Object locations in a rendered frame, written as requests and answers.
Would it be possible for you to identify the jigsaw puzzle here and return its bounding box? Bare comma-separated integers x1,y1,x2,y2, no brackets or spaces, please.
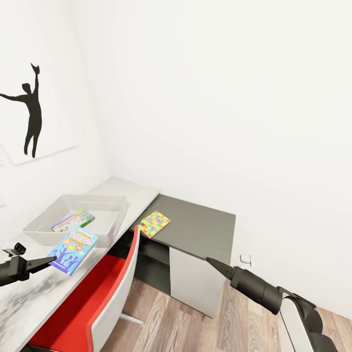
139,211,171,238

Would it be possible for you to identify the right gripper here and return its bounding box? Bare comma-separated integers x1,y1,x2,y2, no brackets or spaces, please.
206,257,266,304

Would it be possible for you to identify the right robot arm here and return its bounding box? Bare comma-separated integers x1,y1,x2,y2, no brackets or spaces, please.
206,254,338,352

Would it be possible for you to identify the board game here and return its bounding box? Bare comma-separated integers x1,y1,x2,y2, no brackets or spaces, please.
51,209,95,233
46,225,99,276

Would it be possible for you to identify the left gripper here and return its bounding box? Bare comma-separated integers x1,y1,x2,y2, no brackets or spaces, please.
0,256,57,287

